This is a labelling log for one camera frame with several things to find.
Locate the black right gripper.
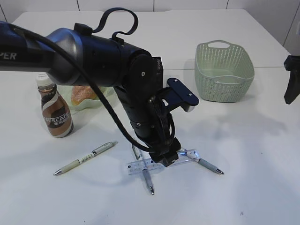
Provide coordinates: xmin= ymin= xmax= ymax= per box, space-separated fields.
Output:
xmin=284 ymin=55 xmax=300 ymax=105

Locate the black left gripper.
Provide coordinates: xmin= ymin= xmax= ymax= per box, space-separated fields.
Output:
xmin=135 ymin=96 xmax=181 ymax=167

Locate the clear plastic ruler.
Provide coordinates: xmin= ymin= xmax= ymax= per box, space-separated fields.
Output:
xmin=126 ymin=150 xmax=200 ymax=175

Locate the sugared bread roll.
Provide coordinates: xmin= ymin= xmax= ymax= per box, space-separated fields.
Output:
xmin=71 ymin=86 xmax=97 ymax=105

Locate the brown Nescafe coffee bottle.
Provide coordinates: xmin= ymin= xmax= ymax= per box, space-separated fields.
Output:
xmin=36 ymin=74 xmax=74 ymax=138

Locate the grey pen on right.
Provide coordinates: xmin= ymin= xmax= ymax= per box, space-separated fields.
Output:
xmin=181 ymin=149 xmax=224 ymax=175

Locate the grey pen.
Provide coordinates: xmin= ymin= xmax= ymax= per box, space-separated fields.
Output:
xmin=132 ymin=144 xmax=154 ymax=195
xmin=181 ymin=149 xmax=224 ymax=175

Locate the grey pen in middle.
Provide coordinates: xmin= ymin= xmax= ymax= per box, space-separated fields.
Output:
xmin=132 ymin=144 xmax=154 ymax=195

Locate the cream pen on left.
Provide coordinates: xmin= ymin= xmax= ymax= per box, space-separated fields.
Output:
xmin=53 ymin=141 xmax=118 ymax=176

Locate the green woven plastic basket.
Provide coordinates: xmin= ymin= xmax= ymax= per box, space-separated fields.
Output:
xmin=195 ymin=40 xmax=255 ymax=103

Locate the black mesh pen holder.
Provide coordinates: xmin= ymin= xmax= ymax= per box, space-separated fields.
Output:
xmin=153 ymin=57 xmax=163 ymax=89

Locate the green wavy glass plate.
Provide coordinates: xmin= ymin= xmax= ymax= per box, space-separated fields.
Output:
xmin=58 ymin=85 xmax=102 ymax=111

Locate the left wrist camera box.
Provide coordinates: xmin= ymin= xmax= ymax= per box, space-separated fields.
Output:
xmin=164 ymin=78 xmax=199 ymax=112

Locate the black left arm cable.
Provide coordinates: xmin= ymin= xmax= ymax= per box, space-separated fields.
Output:
xmin=11 ymin=7 xmax=176 ymax=154

